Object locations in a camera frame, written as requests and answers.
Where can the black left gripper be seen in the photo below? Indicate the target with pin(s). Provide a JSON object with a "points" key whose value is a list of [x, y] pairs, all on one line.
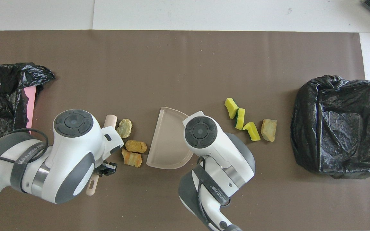
{"points": [[108, 169]]}

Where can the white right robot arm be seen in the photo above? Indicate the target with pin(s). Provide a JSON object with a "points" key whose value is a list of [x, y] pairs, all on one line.
{"points": [[210, 141]]}

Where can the brown toy bread nugget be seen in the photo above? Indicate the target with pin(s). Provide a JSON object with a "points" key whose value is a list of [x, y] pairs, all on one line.
{"points": [[136, 146]]}

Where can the yellow green sponge piece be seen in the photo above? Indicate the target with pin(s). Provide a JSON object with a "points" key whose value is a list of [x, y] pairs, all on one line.
{"points": [[240, 118]]}

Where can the brown paper table mat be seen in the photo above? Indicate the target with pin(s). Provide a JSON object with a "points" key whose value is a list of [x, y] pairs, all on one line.
{"points": [[172, 64]]}

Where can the pale yellow lump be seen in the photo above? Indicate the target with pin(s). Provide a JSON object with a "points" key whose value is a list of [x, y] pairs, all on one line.
{"points": [[124, 128]]}

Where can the beige green stone chunk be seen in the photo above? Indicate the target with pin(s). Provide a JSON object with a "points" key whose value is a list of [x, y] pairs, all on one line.
{"points": [[268, 130]]}

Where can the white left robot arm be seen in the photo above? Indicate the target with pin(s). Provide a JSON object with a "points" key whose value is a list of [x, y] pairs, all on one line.
{"points": [[72, 150]]}

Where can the pink plastic bin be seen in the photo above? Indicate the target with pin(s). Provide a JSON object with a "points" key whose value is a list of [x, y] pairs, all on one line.
{"points": [[30, 106]]}

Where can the beige hand brush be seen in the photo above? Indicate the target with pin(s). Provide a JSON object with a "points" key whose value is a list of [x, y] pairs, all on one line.
{"points": [[110, 121]]}

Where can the pale pink dustpan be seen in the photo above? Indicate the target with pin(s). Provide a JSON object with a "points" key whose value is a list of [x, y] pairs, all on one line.
{"points": [[169, 144]]}

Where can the yellow notched sponge piece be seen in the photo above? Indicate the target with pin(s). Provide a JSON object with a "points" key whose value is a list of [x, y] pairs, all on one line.
{"points": [[251, 131]]}

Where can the toy croissant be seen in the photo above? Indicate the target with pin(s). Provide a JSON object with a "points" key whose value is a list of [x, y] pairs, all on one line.
{"points": [[132, 158]]}

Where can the black bag lined box bin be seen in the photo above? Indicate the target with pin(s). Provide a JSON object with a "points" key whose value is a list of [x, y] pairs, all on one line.
{"points": [[348, 96]]}

